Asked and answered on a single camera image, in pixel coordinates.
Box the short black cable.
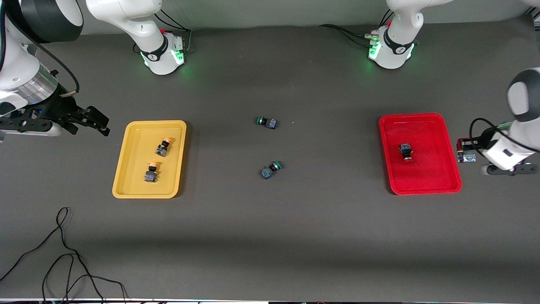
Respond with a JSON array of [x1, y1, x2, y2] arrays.
[[41, 253, 106, 304]]

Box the black base cables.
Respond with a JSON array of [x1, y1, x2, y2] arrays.
[[319, 24, 376, 45], [154, 8, 192, 53]]

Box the black right base cables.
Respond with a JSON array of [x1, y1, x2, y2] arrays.
[[154, 8, 192, 53]]

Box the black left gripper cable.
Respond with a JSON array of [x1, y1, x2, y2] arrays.
[[469, 117, 540, 155]]

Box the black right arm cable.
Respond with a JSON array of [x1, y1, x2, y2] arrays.
[[21, 25, 81, 98]]

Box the red plastic tray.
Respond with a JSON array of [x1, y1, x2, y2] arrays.
[[378, 113, 463, 195]]

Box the yellow plastic tray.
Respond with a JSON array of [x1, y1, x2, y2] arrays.
[[112, 120, 187, 199]]

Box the yellow push button switch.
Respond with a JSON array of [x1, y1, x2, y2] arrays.
[[155, 136, 173, 157], [144, 161, 160, 183]]

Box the black left base cables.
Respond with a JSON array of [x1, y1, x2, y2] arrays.
[[319, 24, 376, 45]]

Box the long black cable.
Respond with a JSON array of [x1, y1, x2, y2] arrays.
[[0, 207, 128, 304]]

